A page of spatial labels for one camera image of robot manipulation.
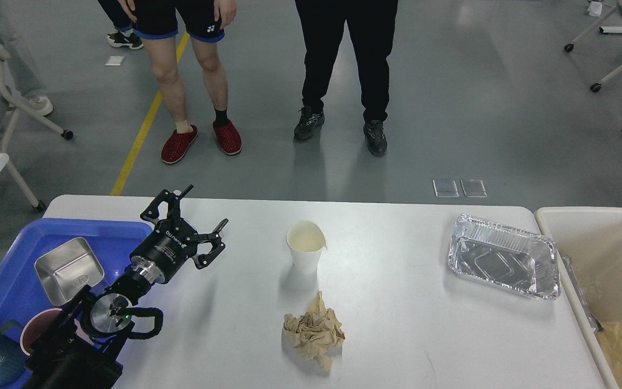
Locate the person in black trousers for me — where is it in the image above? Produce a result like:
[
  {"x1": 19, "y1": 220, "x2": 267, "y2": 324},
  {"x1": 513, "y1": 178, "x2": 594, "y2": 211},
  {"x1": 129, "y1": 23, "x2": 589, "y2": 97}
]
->
[{"x1": 293, "y1": 0, "x2": 399, "y2": 157}]

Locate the person in grey trousers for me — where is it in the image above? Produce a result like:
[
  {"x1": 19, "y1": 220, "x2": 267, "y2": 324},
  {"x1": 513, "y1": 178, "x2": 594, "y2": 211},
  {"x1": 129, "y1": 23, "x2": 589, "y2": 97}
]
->
[{"x1": 0, "y1": 1, "x2": 53, "y2": 116}]

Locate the white paper scrap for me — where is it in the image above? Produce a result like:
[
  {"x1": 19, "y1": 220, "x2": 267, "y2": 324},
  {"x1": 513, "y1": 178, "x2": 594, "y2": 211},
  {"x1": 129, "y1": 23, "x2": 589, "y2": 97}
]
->
[{"x1": 105, "y1": 55, "x2": 124, "y2": 66}]

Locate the white paper cup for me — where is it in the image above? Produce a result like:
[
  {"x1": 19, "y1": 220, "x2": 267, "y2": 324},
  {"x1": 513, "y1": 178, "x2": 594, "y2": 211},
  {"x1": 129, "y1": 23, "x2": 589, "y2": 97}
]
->
[{"x1": 286, "y1": 220, "x2": 327, "y2": 274}]

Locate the person in black shorts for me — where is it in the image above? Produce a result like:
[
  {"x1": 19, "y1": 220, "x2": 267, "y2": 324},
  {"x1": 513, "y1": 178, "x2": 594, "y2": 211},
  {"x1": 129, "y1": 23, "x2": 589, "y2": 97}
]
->
[{"x1": 118, "y1": 0, "x2": 243, "y2": 164}]

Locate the pink mug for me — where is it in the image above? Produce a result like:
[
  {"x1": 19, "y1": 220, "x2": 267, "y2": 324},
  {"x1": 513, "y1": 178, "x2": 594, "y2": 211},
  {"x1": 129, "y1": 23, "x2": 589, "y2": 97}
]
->
[{"x1": 19, "y1": 307, "x2": 62, "y2": 357}]

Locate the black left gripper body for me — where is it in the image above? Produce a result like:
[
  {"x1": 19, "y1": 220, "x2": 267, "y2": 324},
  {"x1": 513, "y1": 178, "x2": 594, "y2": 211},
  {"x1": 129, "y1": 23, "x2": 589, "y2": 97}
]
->
[{"x1": 129, "y1": 224, "x2": 198, "y2": 285}]

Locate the blue plastic tray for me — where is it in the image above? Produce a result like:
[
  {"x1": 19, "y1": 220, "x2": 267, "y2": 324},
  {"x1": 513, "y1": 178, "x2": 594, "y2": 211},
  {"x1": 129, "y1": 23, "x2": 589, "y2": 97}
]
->
[{"x1": 0, "y1": 218, "x2": 152, "y2": 326}]

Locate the aluminium foil tray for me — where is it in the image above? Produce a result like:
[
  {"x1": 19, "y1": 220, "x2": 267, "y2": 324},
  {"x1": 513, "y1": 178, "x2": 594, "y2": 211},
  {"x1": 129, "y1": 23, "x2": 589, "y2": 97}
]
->
[{"x1": 448, "y1": 214, "x2": 560, "y2": 300}]

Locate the white chair base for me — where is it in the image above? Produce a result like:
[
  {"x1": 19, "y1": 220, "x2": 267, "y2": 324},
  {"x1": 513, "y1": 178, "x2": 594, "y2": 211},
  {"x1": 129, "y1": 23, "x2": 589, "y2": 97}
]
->
[{"x1": 564, "y1": 0, "x2": 622, "y2": 93}]

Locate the stainless steel rectangular tray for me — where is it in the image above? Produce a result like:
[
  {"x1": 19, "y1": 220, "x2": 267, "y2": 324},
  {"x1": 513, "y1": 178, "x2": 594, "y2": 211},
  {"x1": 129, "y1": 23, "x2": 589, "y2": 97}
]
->
[{"x1": 34, "y1": 237, "x2": 105, "y2": 307}]

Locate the crumpled brown paper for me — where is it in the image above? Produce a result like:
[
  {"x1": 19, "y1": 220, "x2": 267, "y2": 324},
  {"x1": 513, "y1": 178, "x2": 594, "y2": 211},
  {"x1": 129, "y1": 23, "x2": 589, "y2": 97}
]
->
[{"x1": 282, "y1": 291, "x2": 346, "y2": 373}]

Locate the beige plastic bin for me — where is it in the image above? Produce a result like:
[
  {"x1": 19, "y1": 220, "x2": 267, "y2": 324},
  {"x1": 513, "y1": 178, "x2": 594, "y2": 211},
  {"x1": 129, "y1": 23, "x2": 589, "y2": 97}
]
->
[{"x1": 535, "y1": 207, "x2": 622, "y2": 389}]

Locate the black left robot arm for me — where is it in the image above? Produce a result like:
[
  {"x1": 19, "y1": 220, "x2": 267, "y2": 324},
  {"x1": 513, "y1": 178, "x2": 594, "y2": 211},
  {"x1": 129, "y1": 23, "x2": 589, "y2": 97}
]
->
[{"x1": 24, "y1": 186, "x2": 228, "y2": 388}]

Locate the person in dark jeans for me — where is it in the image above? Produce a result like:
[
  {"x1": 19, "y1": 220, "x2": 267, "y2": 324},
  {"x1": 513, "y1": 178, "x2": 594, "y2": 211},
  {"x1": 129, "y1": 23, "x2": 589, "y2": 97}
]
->
[{"x1": 97, "y1": 0, "x2": 143, "y2": 50}]

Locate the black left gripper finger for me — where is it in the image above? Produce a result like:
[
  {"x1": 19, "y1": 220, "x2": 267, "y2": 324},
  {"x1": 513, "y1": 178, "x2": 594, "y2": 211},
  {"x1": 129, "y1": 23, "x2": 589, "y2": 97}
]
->
[
  {"x1": 192, "y1": 218, "x2": 229, "y2": 269},
  {"x1": 140, "y1": 184, "x2": 195, "y2": 230}
]

